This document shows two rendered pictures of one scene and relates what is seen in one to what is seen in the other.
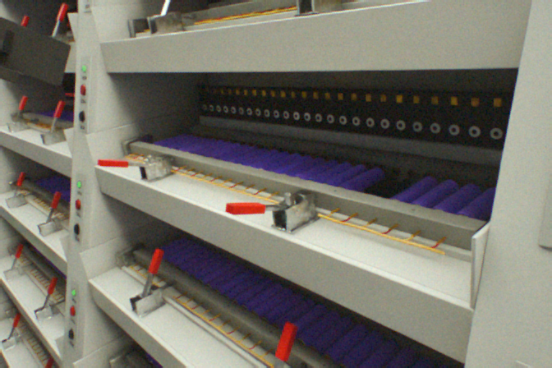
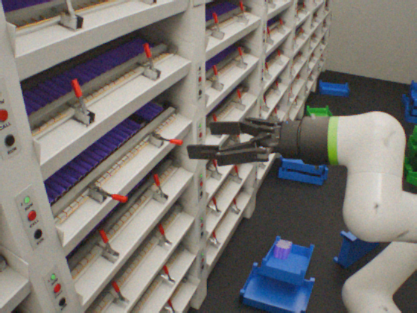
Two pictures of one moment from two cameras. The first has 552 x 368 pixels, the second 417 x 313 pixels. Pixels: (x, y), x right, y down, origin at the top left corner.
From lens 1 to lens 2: 118 cm
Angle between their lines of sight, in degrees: 104
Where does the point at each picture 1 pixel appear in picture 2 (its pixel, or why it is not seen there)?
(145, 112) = not seen: hidden behind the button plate
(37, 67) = (218, 130)
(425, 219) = (169, 114)
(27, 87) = not seen: outside the picture
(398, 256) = (173, 125)
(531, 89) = (193, 77)
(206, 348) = (136, 223)
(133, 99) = not seen: hidden behind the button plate
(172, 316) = (117, 243)
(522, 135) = (193, 86)
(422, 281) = (184, 124)
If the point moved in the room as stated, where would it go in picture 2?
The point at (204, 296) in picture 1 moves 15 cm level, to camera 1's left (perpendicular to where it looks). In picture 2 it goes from (112, 223) to (124, 261)
